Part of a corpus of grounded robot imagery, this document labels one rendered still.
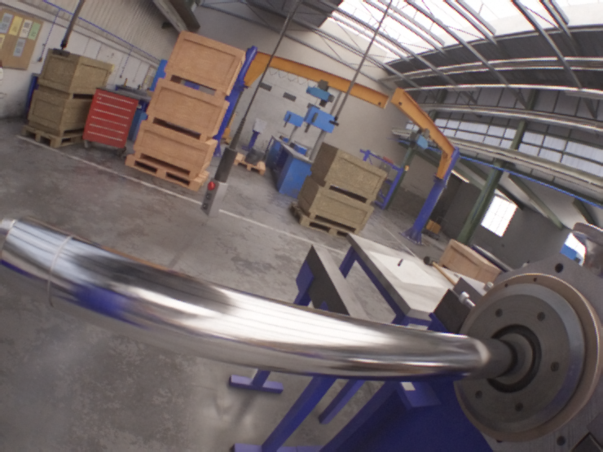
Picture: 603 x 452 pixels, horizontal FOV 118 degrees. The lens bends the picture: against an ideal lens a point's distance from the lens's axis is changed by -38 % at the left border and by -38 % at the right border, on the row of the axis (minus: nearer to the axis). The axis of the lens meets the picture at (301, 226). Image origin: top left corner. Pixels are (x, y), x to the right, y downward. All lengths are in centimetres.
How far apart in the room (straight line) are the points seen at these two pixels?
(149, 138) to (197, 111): 80
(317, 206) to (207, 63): 274
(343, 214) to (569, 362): 455
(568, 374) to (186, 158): 428
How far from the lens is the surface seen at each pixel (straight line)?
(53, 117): 480
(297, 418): 116
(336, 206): 478
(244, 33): 1390
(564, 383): 62
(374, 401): 116
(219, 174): 98
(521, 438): 70
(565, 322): 62
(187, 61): 439
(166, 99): 437
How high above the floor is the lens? 127
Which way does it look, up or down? 16 degrees down
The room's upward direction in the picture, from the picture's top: 25 degrees clockwise
